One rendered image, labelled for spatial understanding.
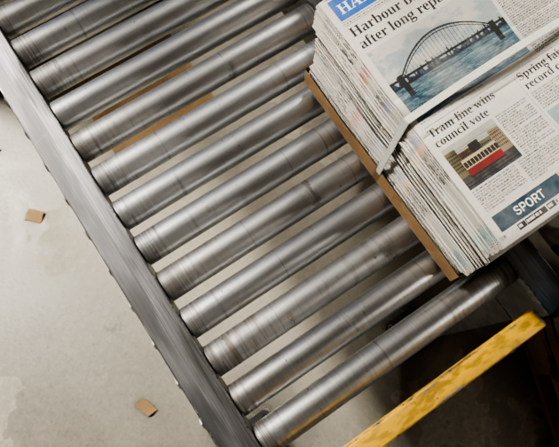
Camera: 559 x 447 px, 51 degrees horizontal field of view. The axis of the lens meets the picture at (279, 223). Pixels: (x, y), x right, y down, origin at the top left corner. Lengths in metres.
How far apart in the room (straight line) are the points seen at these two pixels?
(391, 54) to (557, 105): 0.20
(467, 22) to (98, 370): 1.29
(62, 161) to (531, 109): 0.65
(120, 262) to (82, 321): 0.84
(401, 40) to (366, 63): 0.05
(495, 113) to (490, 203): 0.11
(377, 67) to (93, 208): 0.46
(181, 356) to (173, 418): 0.82
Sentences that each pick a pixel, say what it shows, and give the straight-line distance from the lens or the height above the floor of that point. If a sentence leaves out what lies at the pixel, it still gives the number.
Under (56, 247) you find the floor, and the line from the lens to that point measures 1.78.
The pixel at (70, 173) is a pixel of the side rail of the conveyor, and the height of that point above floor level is 0.80.
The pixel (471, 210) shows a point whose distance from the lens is 0.70.
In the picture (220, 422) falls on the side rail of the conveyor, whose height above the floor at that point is 0.80.
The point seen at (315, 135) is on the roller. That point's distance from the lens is 0.93.
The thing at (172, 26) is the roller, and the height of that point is 0.78.
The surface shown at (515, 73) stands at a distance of 0.78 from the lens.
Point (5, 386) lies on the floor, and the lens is 1.78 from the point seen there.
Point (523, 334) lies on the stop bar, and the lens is 0.92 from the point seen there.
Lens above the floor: 1.65
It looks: 75 degrees down
